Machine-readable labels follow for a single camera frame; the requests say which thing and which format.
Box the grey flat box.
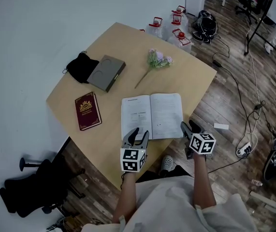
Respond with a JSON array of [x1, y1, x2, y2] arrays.
[[87, 55, 127, 93]]

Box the tangle of thin wires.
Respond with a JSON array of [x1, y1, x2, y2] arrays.
[[46, 216, 104, 232]]

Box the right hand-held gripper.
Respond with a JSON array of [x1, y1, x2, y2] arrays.
[[180, 120, 217, 160]]

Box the person's right forearm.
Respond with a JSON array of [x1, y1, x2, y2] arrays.
[[191, 153, 218, 209]]

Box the pale wooden plank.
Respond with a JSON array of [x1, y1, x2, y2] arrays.
[[249, 190, 276, 209]]

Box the black office chair with armrests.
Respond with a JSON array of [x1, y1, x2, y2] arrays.
[[0, 151, 87, 218]]

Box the white power strip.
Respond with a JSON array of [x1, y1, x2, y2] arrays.
[[235, 141, 252, 158]]

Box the black drawstring pouch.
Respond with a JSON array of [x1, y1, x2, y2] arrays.
[[63, 51, 100, 84]]

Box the white clog shoe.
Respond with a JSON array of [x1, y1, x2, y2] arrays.
[[160, 154, 176, 176]]

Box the artificial flower sprig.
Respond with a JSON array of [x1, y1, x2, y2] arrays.
[[134, 48, 174, 89]]

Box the black swivel chair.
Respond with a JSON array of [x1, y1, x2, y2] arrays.
[[235, 0, 260, 25]]

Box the person's white shirt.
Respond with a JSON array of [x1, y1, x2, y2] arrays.
[[81, 174, 259, 232]]

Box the long black cable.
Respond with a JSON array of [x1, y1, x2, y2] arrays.
[[206, 36, 274, 174]]

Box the person's black trousers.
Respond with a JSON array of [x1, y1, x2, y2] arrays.
[[136, 164, 193, 184]]

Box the white and yellow book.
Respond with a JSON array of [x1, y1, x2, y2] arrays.
[[121, 92, 184, 141]]

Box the person's left forearm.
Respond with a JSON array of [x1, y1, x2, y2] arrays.
[[112, 172, 139, 225]]

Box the black bag on floor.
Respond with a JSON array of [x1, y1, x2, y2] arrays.
[[191, 9, 218, 44]]

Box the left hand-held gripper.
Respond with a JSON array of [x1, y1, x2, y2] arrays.
[[120, 127, 150, 173]]

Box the clear water jug red cap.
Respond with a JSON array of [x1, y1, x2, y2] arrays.
[[173, 5, 187, 15], [169, 13, 189, 33], [167, 29, 193, 54], [145, 17, 164, 39]]

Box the dark red hardcover book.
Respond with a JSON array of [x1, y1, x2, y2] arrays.
[[74, 92, 102, 131]]

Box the long white cable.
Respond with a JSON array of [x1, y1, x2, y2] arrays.
[[245, 24, 261, 152]]

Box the light wooden table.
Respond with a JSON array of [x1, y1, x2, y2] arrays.
[[45, 22, 218, 190]]

